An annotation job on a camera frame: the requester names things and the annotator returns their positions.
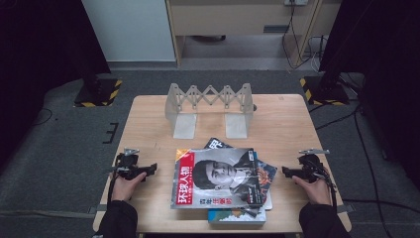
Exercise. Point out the black curtain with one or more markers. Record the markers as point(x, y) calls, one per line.
point(39, 66)
point(389, 66)

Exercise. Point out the blue book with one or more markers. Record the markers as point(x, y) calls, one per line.
point(237, 217)

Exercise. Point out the dark book with orange print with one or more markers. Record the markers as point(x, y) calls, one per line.
point(266, 175)

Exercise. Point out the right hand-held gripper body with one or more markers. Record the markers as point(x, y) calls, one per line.
point(310, 168)

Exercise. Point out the person's left hand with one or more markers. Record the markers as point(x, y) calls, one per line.
point(122, 190)

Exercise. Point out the white power strip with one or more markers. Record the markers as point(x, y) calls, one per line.
point(295, 2)

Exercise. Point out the stand with black-yellow striped base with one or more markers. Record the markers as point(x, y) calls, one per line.
point(99, 94)
point(325, 92)

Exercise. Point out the white expandable book rack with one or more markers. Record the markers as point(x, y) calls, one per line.
point(185, 125)

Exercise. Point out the grey tape piece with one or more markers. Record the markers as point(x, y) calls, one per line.
point(346, 208)
point(99, 209)

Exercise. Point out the light wooden cabinet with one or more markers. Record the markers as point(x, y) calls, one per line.
point(224, 18)

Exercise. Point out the person's right hand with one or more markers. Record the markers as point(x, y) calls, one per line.
point(317, 193)

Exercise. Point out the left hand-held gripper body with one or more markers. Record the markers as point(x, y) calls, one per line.
point(127, 165)

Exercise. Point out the grey magazine with red label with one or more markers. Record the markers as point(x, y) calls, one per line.
point(218, 178)

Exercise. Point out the black tape mark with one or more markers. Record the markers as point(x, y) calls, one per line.
point(110, 134)

